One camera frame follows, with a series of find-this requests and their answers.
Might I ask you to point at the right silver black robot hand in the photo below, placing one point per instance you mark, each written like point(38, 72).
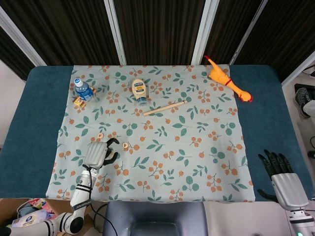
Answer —
point(289, 189)

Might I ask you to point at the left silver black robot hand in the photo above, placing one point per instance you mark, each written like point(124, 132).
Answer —
point(96, 155)

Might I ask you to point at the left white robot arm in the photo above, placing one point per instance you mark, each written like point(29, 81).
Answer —
point(81, 194)

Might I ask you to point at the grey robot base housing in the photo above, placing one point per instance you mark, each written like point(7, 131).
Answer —
point(152, 216)

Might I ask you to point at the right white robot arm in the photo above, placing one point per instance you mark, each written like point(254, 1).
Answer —
point(299, 221)

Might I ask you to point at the small yellow cardboard box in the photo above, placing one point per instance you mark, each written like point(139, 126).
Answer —
point(79, 101)

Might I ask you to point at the brown cardboard box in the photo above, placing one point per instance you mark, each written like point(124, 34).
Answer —
point(61, 204)

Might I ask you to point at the clear water bottle blue label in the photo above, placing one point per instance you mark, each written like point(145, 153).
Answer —
point(85, 92)

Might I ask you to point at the teal table cover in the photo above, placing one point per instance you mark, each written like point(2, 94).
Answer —
point(32, 123)

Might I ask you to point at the pink red packet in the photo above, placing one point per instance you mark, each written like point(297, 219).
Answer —
point(46, 211)

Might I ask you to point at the floral fruit print tablecloth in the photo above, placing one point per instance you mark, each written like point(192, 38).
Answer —
point(172, 137)

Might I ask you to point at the cream mayonnaise squeeze bottle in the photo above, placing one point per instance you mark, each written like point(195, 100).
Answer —
point(139, 88)

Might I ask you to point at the wooden rolling stick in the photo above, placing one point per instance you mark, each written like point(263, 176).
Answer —
point(165, 107)

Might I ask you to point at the person leg light trousers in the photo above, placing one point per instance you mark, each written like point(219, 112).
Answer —
point(310, 105)

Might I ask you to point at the grey knit sneaker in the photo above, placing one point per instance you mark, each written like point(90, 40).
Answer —
point(301, 98)

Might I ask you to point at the white blue wipes pack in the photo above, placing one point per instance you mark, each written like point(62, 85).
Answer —
point(27, 220)

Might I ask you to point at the yellow rubber chicken toy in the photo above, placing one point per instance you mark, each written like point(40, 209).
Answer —
point(220, 73)

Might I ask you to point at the white partition frame post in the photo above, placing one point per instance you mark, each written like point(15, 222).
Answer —
point(22, 40)
point(115, 34)
point(300, 70)
point(248, 32)
point(204, 32)

